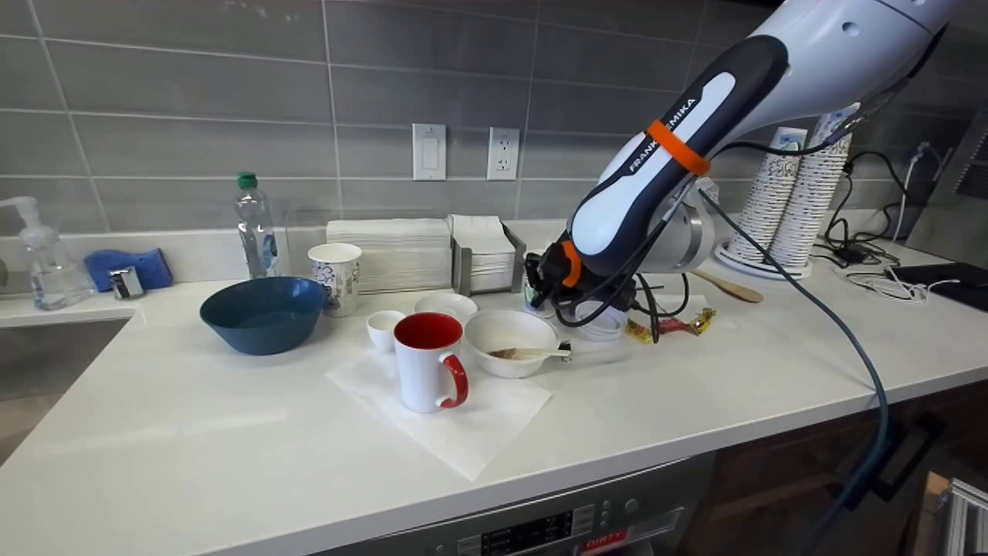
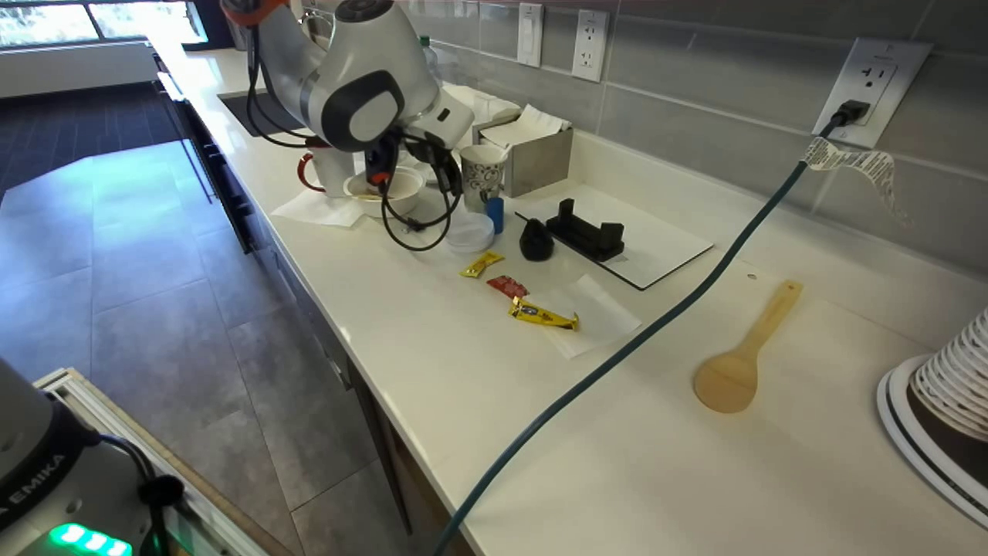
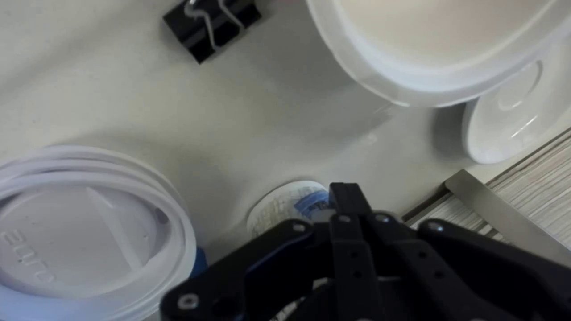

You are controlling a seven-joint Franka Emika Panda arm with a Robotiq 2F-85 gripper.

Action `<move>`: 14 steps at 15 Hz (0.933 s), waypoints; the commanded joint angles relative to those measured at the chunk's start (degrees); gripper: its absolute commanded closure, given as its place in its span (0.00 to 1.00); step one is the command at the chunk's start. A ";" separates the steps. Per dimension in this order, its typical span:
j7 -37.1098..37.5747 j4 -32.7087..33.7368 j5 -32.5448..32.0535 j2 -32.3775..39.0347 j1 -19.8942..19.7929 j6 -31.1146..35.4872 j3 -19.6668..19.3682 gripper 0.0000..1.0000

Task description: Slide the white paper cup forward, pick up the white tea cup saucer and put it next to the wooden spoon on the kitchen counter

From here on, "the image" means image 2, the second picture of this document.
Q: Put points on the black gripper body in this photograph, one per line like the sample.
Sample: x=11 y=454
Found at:
x=391 y=151

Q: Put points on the patterned white paper cup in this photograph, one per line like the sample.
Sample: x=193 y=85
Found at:
x=481 y=177

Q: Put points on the grey robot base green light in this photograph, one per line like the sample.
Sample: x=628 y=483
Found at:
x=50 y=483

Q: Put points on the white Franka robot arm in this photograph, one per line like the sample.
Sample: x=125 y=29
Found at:
x=358 y=50

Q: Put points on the dark kitchen sink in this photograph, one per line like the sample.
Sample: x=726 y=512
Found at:
x=238 y=111

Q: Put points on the dark counter cabinet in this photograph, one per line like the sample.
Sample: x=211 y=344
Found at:
x=395 y=483

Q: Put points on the wooden spoon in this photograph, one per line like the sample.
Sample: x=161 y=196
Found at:
x=729 y=381

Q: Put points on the small blue cylinder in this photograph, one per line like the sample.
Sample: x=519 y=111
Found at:
x=495 y=214

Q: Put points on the folded white paper towels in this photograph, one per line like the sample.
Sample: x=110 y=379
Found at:
x=488 y=102

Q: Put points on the white box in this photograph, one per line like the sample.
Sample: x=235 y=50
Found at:
x=534 y=167

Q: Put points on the small yellow packet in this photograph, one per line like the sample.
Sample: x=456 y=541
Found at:
x=481 y=263

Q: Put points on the white napkins stack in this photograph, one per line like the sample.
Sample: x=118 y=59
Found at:
x=527 y=124

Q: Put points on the black round object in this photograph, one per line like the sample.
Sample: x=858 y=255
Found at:
x=534 y=242

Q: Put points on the red packet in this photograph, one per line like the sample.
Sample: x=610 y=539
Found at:
x=508 y=286

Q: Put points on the black plastic holder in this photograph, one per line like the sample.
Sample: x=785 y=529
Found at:
x=587 y=235

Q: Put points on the long yellow packet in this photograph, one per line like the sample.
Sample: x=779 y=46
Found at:
x=544 y=316

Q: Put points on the clear plastic wrapper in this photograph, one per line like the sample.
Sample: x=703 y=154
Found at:
x=607 y=309

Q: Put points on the black countertop appliance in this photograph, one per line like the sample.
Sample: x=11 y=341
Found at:
x=211 y=20

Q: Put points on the white rectangular board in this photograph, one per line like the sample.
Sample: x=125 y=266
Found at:
x=658 y=252

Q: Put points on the white window ledge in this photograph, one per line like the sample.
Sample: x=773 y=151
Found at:
x=72 y=65

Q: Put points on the black power plug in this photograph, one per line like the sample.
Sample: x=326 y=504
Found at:
x=848 y=111

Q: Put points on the white plate dark rim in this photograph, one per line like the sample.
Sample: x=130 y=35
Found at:
x=914 y=437

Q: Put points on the white wall switch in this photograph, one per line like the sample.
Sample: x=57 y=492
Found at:
x=528 y=31

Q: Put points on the white metal cart frame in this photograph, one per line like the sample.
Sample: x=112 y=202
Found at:
x=125 y=418

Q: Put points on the clear plastic wall hook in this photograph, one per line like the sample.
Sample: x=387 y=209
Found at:
x=858 y=161

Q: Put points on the white wall outlet with plug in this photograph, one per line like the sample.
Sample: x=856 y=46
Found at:
x=888 y=65

